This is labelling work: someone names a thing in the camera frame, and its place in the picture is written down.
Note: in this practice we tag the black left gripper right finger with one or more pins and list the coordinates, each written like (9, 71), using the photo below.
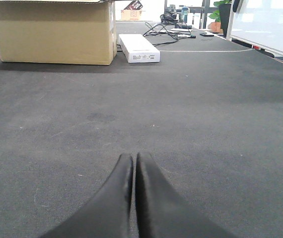
(162, 212)

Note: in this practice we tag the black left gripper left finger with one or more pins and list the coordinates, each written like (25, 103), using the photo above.
(107, 213)

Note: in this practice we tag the long white carton box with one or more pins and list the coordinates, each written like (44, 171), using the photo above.
(137, 49)

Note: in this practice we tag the large brown cardboard box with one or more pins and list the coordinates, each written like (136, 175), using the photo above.
(58, 31)

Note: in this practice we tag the green potted plant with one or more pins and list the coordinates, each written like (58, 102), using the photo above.
(221, 15)

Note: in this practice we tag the small distant cardboard box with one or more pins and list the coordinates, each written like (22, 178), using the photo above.
(131, 15)

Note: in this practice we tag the white whiteboard panel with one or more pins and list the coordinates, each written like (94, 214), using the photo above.
(258, 22)

